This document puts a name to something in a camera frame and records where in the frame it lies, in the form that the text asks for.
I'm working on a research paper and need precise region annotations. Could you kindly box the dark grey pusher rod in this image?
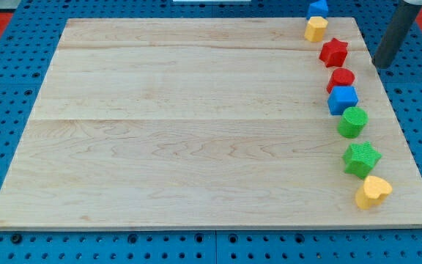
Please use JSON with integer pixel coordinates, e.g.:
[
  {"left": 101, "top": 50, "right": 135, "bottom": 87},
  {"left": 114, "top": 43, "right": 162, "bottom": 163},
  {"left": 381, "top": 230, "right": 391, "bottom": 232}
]
[{"left": 371, "top": 0, "right": 422, "bottom": 69}]

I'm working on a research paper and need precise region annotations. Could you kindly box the red star block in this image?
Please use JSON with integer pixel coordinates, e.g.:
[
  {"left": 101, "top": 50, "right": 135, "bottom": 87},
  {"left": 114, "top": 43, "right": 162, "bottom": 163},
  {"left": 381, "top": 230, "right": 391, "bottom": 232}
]
[{"left": 319, "top": 38, "right": 348, "bottom": 67}]

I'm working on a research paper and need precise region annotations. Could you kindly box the green star block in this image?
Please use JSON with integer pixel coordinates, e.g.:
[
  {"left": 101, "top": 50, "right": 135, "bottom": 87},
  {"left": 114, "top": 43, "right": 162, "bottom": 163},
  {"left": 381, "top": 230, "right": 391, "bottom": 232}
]
[{"left": 342, "top": 142, "right": 382, "bottom": 180}]

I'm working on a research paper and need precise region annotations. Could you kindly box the blue triangle block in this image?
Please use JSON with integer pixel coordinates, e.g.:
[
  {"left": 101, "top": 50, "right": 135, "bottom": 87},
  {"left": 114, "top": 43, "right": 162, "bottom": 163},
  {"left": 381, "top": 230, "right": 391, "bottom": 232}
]
[{"left": 306, "top": 0, "right": 329, "bottom": 20}]

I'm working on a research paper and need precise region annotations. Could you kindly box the red cylinder block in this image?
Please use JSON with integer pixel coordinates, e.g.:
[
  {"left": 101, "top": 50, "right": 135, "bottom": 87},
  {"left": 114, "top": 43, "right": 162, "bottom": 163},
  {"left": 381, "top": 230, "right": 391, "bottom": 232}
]
[{"left": 326, "top": 68, "right": 355, "bottom": 93}]

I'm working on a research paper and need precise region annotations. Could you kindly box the yellow hexagon block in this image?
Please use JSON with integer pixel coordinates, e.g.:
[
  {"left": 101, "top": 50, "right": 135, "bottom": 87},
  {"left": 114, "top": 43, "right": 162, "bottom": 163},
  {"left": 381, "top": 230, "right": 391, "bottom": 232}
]
[{"left": 304, "top": 16, "right": 328, "bottom": 43}]

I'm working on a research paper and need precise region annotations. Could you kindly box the blue cube block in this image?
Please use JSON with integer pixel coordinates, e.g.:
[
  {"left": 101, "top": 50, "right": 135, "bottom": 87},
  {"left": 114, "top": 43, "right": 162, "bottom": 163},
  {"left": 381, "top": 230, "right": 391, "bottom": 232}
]
[{"left": 327, "top": 86, "right": 358, "bottom": 115}]

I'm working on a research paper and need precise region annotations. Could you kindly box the green cylinder block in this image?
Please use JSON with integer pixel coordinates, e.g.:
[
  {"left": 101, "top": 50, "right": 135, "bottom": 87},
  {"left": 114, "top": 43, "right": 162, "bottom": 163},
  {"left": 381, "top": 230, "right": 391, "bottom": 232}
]
[{"left": 337, "top": 106, "right": 369, "bottom": 139}]

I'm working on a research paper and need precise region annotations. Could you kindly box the yellow heart block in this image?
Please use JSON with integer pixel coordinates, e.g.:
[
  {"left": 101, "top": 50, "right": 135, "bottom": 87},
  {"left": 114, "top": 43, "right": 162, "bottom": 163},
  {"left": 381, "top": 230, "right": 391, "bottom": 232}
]
[{"left": 355, "top": 175, "right": 393, "bottom": 210}]

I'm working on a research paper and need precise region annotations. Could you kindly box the wooden board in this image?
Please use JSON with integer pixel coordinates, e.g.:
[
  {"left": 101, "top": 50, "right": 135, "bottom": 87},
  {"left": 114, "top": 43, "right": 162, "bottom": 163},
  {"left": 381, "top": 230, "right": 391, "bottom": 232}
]
[{"left": 0, "top": 18, "right": 422, "bottom": 232}]

